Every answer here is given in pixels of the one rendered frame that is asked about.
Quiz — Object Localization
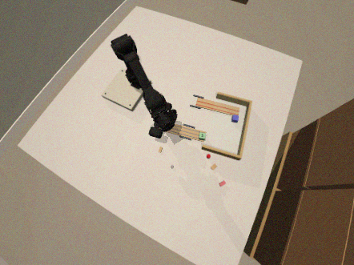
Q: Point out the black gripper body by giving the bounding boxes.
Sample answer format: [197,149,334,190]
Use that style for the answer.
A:
[148,102,172,139]

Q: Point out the green cube with black s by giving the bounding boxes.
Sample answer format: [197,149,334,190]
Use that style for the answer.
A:
[199,132,206,140]

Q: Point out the orange striped flat strip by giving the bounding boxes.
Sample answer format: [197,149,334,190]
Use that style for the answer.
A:
[195,98,215,110]

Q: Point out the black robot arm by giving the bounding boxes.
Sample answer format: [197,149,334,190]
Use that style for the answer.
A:
[111,34,177,132]

